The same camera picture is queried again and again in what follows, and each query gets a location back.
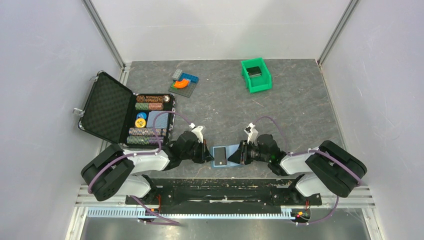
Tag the poker chip row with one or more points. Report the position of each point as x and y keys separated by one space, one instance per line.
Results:
x=148 y=132
x=150 y=99
x=149 y=106
x=144 y=140

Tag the blue lego brick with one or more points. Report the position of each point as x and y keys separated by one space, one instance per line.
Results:
x=192 y=78

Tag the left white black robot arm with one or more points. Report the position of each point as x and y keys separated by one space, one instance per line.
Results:
x=116 y=171

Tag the aluminium corner post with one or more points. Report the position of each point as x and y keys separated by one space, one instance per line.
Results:
x=349 y=10
x=93 y=13

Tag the orange curved lego piece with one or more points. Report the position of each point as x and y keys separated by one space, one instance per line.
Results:
x=181 y=84

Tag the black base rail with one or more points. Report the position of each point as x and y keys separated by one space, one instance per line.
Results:
x=226 y=195

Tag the blue leather card holder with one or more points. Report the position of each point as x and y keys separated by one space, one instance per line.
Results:
x=229 y=164

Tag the blue playing card deck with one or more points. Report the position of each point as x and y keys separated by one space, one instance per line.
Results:
x=158 y=119

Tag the grey lego baseplate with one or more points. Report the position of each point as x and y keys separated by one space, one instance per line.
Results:
x=185 y=92

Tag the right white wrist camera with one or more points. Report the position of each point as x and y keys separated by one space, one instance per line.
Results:
x=251 y=132

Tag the black poker chip case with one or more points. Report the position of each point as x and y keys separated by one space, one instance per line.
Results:
x=109 y=112

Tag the yellow poker chip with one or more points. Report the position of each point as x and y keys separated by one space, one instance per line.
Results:
x=140 y=123

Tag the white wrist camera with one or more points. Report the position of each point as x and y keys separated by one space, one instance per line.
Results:
x=198 y=130
x=251 y=132

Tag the grey lego brick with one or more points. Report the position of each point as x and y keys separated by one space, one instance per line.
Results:
x=177 y=74

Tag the bottom poker chip row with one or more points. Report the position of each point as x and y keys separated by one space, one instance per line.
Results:
x=144 y=140

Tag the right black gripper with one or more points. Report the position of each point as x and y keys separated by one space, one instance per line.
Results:
x=240 y=156

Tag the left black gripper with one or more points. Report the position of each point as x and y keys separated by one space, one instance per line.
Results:
x=205 y=154

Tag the left aluminium corner post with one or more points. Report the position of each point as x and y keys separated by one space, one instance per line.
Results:
x=93 y=13

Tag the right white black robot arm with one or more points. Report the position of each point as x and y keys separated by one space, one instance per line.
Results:
x=326 y=168

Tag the top poker chip row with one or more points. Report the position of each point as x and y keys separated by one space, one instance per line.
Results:
x=150 y=99

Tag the white toothed cable strip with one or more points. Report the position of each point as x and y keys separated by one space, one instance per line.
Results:
x=141 y=213

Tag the green plastic bin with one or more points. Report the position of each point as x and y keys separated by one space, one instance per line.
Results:
x=257 y=84

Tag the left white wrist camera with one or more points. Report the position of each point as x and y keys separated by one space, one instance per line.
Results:
x=198 y=130

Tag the blue poker chip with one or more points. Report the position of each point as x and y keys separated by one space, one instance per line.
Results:
x=141 y=115

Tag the right aluminium corner post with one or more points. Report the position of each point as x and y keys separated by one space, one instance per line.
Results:
x=349 y=10

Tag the black object in bin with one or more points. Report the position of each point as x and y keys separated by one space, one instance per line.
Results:
x=254 y=71

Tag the white dealer button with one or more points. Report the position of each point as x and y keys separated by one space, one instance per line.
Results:
x=166 y=98

